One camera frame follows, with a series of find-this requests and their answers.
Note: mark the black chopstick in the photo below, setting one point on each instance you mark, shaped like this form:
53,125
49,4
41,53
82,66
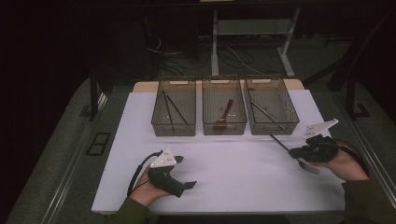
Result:
177,109
168,109

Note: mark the black metal stand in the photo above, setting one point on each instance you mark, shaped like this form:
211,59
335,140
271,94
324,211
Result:
350,99

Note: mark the white table cover sheet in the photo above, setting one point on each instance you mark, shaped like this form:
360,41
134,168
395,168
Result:
243,186

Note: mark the metal floor rail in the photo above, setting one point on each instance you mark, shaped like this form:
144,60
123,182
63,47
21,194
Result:
378,163
67,177

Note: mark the person's right hand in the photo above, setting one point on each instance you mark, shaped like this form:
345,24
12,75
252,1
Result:
345,166

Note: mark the smoky clear plastic bin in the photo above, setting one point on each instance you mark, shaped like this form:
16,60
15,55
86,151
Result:
183,102
214,105
278,102

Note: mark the brown wooden spoon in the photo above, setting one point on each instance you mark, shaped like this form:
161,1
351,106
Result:
221,124

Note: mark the white metal stand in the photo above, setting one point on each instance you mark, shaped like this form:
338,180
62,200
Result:
214,46

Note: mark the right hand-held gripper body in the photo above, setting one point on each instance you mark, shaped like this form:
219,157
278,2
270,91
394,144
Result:
322,149

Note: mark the person's left hand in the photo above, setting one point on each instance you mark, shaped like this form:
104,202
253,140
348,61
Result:
144,191

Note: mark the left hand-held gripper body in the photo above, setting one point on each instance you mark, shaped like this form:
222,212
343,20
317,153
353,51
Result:
163,182

